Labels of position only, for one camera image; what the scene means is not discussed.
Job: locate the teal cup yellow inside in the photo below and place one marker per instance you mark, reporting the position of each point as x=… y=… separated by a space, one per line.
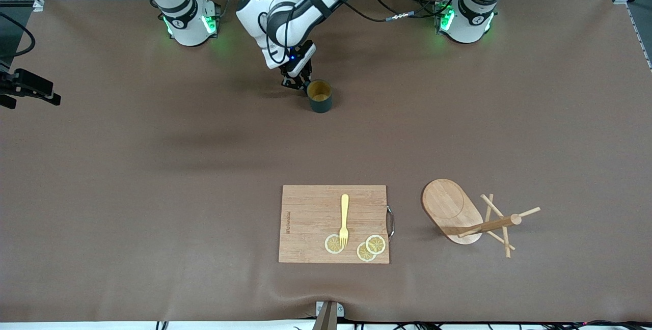
x=321 y=106

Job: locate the metal table edge bracket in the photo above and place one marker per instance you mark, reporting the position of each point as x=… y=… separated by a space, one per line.
x=328 y=314

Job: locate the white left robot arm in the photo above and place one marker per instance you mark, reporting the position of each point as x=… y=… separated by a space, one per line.
x=468 y=24

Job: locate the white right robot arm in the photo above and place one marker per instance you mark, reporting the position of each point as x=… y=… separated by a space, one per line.
x=188 y=29

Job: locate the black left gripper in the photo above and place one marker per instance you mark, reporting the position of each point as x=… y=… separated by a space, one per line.
x=305 y=73

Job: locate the yellow plastic fork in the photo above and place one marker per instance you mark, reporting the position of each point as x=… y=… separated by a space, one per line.
x=345 y=208

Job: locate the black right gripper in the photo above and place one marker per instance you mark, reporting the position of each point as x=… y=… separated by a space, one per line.
x=33 y=82

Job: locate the brown table mat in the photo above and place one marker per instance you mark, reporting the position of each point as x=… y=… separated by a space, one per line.
x=204 y=167

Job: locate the wooden cutting board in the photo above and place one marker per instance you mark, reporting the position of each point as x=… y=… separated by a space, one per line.
x=310 y=218

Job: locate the lemon slice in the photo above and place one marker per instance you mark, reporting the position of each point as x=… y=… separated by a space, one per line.
x=362 y=254
x=376 y=244
x=331 y=244

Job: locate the wooden cup rack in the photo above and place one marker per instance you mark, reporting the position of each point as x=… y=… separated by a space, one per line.
x=448 y=205

